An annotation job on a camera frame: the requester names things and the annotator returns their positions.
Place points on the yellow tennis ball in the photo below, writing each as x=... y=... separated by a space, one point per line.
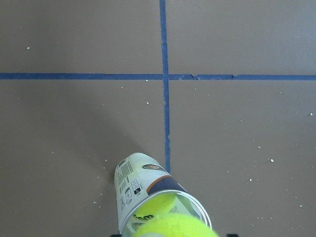
x=175 y=225

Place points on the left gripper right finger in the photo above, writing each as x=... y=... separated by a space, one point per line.
x=232 y=235

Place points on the clear tennis ball can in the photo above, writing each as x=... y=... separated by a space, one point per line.
x=139 y=177

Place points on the tennis ball inside can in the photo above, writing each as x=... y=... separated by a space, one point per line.
x=153 y=207

